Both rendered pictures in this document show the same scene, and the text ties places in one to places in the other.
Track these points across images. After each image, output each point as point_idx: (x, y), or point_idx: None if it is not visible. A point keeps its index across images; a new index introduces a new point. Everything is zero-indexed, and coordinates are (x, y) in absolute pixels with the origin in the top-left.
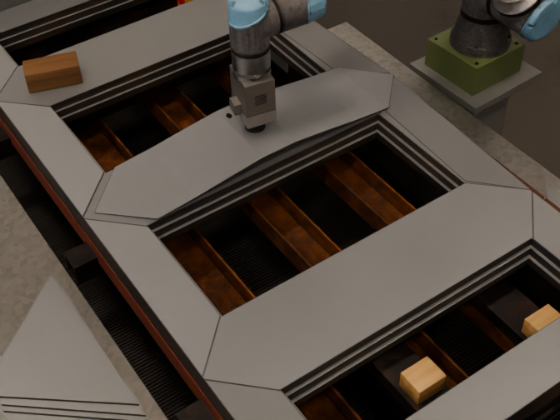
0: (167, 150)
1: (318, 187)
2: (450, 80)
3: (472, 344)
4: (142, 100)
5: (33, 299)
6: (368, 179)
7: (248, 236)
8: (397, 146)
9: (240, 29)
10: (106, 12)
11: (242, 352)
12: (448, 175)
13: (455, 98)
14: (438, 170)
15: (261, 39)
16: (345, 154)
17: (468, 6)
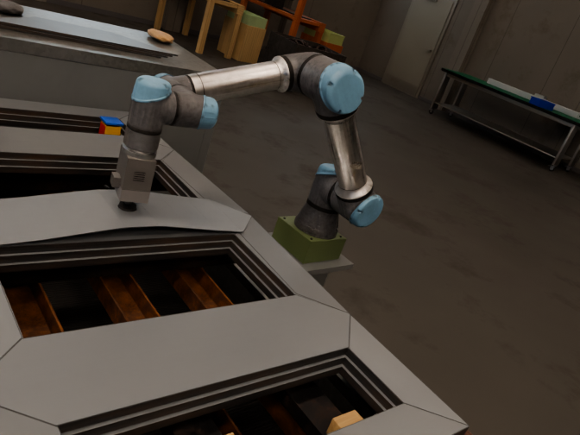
0: (38, 202)
1: (166, 299)
2: (288, 250)
3: None
4: (39, 189)
5: None
6: (211, 292)
7: (91, 319)
8: (243, 261)
9: (140, 102)
10: (36, 124)
11: (29, 377)
12: (282, 287)
13: None
14: (274, 283)
15: (155, 118)
16: (196, 269)
17: (314, 195)
